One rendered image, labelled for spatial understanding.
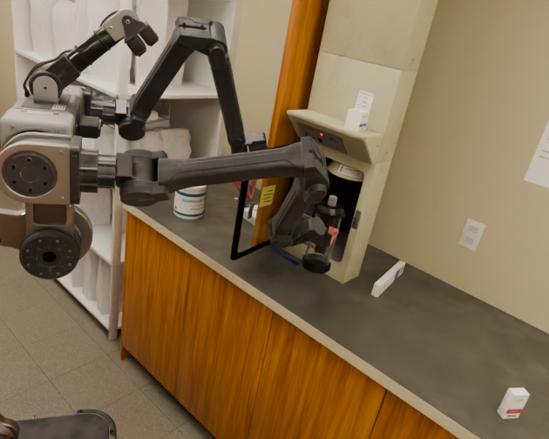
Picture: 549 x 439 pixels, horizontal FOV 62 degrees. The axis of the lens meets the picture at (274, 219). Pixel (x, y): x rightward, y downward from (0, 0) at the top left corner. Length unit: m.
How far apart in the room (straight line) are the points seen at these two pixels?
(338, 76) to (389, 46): 0.20
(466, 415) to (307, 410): 0.56
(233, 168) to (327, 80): 0.77
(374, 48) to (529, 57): 0.55
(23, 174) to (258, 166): 0.45
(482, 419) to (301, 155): 0.85
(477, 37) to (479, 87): 0.17
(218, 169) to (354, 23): 0.82
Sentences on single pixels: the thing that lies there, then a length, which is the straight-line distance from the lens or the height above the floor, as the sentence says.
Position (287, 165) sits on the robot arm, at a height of 1.52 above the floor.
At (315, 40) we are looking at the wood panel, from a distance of 1.74.
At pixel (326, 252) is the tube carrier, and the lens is 1.57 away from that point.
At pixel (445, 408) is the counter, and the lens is 1.39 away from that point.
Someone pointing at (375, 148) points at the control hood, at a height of 1.47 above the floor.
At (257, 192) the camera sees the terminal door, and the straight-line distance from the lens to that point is 1.58.
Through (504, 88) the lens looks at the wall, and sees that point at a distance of 1.85.
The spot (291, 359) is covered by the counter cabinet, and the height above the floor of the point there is 0.74.
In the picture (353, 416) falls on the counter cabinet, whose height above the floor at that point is 0.70.
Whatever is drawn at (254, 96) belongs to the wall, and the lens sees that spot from 2.47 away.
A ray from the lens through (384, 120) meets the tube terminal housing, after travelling 1.54.
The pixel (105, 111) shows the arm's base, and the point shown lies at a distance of 1.45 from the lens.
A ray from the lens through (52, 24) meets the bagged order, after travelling 2.83.
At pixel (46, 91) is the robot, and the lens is 1.19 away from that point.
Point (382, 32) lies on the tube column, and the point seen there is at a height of 1.80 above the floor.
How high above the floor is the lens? 1.80
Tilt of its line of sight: 24 degrees down
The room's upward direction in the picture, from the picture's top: 11 degrees clockwise
